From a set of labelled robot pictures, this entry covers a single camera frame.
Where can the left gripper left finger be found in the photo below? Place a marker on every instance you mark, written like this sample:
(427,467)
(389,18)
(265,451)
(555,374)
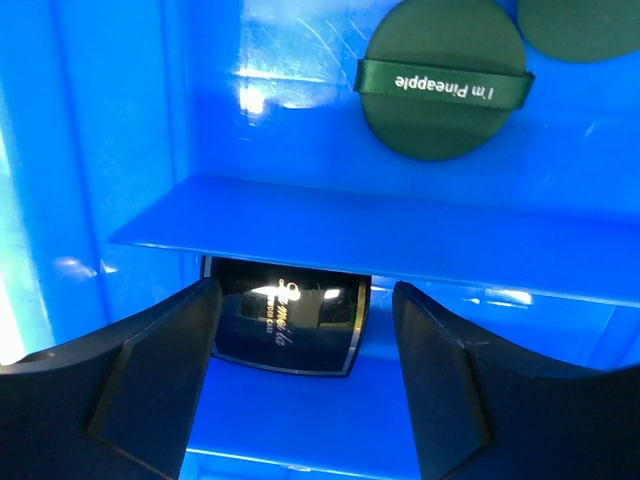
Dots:
(118,403)

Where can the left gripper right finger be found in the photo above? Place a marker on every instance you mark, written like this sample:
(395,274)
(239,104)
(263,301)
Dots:
(482,407)

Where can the black square compact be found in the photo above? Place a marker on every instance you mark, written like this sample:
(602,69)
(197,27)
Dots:
(290,320)

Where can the blue plastic organizer bin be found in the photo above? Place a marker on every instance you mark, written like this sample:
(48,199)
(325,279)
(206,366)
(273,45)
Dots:
(138,137)

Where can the dark green powder puff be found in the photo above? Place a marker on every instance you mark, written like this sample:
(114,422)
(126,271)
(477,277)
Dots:
(441,78)

